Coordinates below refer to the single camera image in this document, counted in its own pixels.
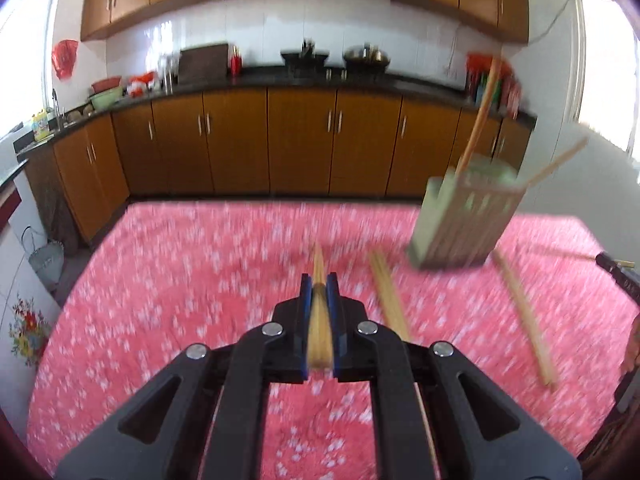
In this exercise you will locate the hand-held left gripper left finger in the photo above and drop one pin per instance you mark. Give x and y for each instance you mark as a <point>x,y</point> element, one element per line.
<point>306,320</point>

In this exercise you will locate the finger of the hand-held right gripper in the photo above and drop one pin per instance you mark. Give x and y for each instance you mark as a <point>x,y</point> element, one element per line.
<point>622,277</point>

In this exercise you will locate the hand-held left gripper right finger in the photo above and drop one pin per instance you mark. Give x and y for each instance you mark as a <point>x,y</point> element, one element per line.
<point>334,330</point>

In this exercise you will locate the wooden chopstick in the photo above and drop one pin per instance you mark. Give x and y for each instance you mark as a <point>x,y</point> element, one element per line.
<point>555,162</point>
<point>575,255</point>
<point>391,297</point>
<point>522,315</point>
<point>479,120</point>
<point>320,320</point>

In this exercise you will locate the grey perforated chopstick holder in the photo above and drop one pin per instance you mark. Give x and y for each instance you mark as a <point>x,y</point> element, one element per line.
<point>465,230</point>

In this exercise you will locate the person's right hand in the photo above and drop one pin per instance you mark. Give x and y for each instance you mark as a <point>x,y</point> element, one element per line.
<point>632,345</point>

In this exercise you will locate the pink floral tablecloth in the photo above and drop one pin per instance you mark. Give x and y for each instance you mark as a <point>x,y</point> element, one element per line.
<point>200,285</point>

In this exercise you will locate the brown lower kitchen cabinets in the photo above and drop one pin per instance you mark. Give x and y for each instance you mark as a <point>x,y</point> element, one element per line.
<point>300,140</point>

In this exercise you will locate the large bright window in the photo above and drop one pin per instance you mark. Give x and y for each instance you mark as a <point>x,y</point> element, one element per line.
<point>610,70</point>

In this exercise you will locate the cluster of condiment bottles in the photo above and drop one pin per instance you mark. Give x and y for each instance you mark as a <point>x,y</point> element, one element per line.
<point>505,85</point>

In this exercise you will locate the black kitchen countertop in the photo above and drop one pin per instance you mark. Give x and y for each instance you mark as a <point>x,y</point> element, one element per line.
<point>260,80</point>

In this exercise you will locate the gas stove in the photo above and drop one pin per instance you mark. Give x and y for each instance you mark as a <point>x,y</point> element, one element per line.
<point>335,72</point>

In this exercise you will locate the black pan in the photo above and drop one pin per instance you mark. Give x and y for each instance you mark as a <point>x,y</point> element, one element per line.
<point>305,55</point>

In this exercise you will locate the red utensil holder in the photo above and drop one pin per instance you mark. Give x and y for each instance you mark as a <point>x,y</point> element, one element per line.
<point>236,64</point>

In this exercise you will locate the grey hanging bag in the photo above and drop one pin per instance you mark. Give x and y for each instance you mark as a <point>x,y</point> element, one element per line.
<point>46,262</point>

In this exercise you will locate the dark cutting board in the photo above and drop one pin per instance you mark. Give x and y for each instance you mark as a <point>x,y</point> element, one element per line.
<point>202,62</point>

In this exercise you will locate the glass jar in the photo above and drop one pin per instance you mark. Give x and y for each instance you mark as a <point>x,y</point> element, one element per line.
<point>168,72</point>

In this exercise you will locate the red white packets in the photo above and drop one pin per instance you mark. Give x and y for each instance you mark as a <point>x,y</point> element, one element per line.
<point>142,82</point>

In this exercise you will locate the white appliance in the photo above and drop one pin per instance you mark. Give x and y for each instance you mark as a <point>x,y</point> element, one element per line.
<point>20,280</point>

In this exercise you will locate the green basin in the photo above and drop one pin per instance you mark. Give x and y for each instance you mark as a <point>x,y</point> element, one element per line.
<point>106,98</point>

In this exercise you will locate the red basin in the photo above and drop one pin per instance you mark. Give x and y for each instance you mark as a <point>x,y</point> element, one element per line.
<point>106,81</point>

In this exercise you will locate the metal faucet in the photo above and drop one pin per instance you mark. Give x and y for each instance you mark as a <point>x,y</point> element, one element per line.
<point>57,107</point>

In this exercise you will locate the yellow bottle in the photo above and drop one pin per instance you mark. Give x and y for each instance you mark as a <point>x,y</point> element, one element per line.
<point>42,125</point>

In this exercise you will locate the red plastic bag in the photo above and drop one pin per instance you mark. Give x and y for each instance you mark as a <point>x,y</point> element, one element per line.
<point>65,57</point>

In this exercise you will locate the small kitchen window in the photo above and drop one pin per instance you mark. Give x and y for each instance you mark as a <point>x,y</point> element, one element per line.
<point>25,60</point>

